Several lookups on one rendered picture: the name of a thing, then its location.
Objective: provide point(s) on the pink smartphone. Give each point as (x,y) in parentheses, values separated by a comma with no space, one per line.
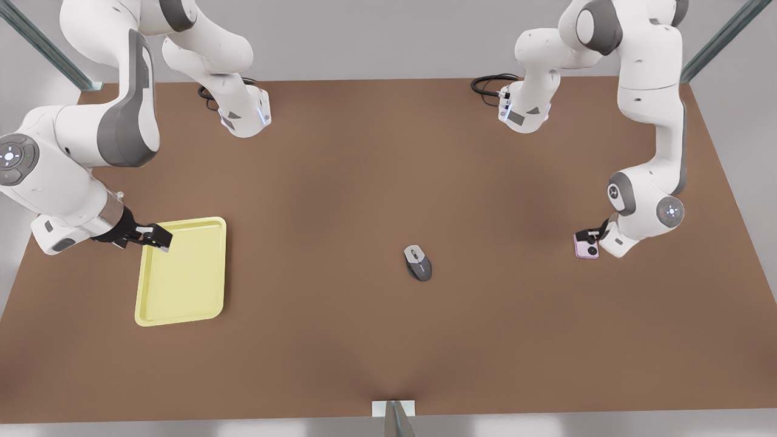
(586,250)

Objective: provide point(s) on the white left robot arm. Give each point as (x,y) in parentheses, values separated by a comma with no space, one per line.
(649,79)

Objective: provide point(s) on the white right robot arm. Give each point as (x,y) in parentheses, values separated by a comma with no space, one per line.
(73,133)

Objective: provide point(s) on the yellow rectangular tray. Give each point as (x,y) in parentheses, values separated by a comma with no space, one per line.
(182,279)

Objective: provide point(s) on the grey computer mouse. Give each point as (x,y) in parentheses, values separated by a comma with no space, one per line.
(418,263)

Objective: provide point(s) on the silver frame post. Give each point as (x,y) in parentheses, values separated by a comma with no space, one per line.
(719,42)
(45,45)
(393,416)

